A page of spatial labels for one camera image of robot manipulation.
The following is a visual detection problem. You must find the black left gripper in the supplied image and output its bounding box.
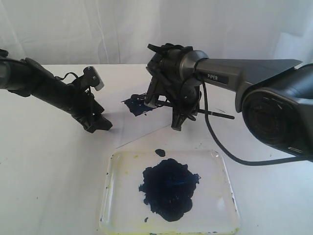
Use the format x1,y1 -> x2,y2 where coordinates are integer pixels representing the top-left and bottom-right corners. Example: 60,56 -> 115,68
69,88 -> 112,132

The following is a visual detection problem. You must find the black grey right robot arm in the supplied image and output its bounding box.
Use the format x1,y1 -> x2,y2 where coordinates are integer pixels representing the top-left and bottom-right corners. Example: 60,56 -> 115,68
145,43 -> 313,166

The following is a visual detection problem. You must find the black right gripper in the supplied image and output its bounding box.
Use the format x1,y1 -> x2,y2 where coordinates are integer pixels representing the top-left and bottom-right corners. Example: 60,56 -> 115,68
171,83 -> 201,131

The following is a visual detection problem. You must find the white backdrop curtain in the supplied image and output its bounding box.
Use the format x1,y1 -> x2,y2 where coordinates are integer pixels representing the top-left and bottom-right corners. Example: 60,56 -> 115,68
0,0 -> 313,64

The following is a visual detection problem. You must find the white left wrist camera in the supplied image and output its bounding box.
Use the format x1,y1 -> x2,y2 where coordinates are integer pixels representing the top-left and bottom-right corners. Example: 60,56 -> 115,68
82,66 -> 104,91

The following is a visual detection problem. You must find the left camera cable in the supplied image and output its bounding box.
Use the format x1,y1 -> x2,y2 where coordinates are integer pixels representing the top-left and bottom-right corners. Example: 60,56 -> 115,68
55,71 -> 83,83

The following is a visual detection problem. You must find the dark blue paint blob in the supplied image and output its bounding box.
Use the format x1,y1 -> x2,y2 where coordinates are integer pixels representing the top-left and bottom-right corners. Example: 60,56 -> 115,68
138,158 -> 201,222

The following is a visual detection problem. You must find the black paint brush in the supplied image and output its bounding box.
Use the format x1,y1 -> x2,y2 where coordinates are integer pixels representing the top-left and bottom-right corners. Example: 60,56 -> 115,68
131,94 -> 235,120

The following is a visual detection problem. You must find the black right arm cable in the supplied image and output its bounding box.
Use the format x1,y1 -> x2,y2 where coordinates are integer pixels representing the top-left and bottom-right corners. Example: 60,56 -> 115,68
147,43 -> 305,166

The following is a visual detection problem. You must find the clear plastic tray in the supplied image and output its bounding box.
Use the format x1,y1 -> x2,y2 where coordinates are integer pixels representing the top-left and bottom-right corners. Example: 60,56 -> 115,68
99,149 -> 240,235

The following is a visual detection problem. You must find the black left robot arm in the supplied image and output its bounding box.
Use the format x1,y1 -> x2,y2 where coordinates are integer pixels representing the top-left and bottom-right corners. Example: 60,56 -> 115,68
0,49 -> 112,133

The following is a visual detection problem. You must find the white paper with black square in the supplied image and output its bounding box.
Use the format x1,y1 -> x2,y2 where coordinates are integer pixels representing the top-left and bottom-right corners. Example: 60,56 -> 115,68
114,94 -> 221,149

